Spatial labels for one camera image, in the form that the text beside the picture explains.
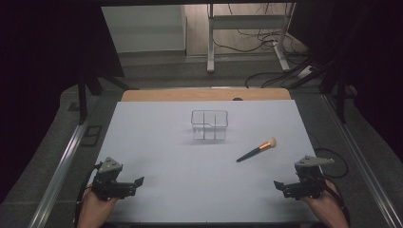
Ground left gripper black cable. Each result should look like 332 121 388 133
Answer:
73 161 105 228

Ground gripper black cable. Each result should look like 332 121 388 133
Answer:
317 177 352 228
73 161 105 228

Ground long black floor cables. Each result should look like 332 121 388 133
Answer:
243 58 313 89

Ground person's right hand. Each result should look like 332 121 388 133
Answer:
300 180 346 222

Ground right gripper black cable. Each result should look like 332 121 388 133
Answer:
317 177 352 228

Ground clear plastic organizer box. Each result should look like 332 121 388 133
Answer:
190 109 229 142

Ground wooden table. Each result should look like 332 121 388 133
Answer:
121 87 293 103

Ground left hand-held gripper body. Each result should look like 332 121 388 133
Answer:
90 156 137 201

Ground black looped floor cable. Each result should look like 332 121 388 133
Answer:
307 132 350 180

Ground white power strip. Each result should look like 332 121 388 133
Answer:
297 65 316 80

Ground white desk frame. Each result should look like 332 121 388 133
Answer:
206 3 297 75

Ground tangled black cables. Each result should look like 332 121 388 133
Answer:
211 3 313 66

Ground white cabinet panel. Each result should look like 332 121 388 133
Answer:
101 4 188 54

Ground metal floor rail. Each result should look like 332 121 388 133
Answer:
28 119 93 228
320 93 403 228

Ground black metal stand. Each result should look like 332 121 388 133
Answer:
76 69 140 126
286 56 359 124

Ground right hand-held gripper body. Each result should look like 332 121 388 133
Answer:
282 154 336 201

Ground black-handled makeup brush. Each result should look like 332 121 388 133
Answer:
236 136 278 163

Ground person's left hand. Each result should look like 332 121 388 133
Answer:
81 186 120 224

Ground dark curtain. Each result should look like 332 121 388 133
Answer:
0 0 125 204
288 0 403 163

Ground black floor plate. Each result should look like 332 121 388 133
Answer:
80 124 104 147

